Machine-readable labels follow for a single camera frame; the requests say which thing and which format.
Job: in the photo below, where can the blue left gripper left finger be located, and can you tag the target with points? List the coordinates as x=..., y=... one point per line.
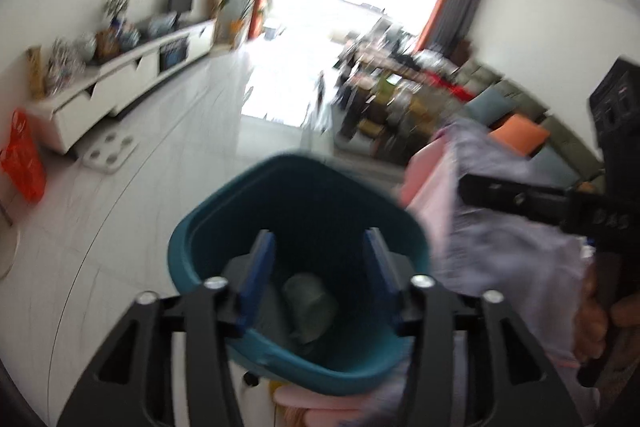
x=256, y=269

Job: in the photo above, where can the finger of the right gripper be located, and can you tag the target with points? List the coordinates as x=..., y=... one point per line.
x=535, y=203

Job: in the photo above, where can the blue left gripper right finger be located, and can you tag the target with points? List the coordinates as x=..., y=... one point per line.
x=384, y=276

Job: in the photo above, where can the teal plastic trash bin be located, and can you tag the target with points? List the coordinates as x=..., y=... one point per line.
x=318, y=216

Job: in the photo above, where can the right hand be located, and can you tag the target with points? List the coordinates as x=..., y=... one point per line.
x=591, y=323

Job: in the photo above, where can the purple plaid tablecloth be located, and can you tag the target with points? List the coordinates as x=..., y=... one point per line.
x=538, y=268

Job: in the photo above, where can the orange cushion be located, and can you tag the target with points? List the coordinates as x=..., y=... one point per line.
x=520, y=135

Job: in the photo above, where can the green sectional sofa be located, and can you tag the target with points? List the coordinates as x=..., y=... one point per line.
x=490, y=99

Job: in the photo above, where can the cluttered coffee table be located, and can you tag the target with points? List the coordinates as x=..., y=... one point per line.
x=388, y=106

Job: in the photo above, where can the orange grey curtain right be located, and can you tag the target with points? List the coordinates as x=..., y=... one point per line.
x=447, y=26

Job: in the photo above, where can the white TV cabinet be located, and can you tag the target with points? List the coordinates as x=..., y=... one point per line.
x=60, y=121

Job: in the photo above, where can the orange plastic bag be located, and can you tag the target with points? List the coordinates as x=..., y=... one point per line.
x=21, y=162

